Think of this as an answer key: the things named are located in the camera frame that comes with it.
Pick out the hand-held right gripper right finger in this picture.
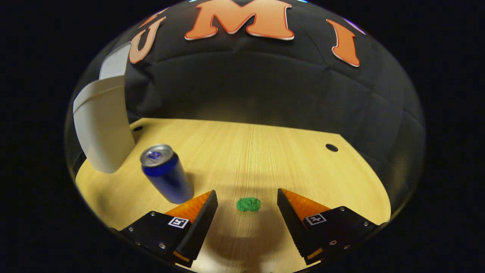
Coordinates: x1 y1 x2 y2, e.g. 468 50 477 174
277 188 381 267

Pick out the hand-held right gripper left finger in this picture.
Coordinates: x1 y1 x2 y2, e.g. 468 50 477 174
110 190 219 268

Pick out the green paper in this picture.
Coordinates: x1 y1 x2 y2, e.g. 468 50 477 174
236 197 261 213

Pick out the blue pop can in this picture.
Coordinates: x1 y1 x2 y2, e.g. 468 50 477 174
140 144 194 204

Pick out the white desktop garbage bin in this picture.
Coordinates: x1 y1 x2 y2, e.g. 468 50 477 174
73 41 136 174

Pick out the wooden desktop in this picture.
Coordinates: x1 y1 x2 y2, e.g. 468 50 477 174
75 118 391 273

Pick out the black backdrop cloth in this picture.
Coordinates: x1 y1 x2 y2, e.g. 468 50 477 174
64 0 426 213

